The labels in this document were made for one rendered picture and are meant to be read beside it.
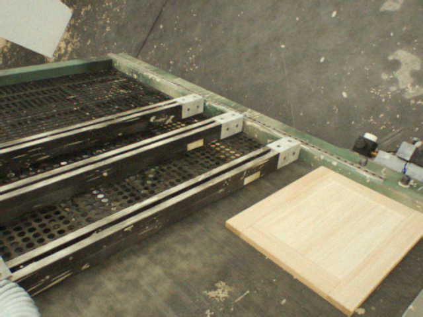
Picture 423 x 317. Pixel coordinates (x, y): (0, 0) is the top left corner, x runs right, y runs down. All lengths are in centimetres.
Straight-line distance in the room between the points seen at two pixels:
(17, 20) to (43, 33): 28
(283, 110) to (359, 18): 68
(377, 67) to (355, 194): 125
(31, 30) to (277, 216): 393
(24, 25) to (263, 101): 286
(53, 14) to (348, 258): 415
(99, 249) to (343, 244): 62
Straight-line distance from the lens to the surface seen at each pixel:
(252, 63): 279
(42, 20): 467
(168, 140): 132
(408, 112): 231
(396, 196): 132
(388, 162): 150
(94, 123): 145
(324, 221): 114
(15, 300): 66
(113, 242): 96
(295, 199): 119
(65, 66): 217
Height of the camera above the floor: 219
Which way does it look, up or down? 52 degrees down
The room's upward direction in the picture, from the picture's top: 74 degrees counter-clockwise
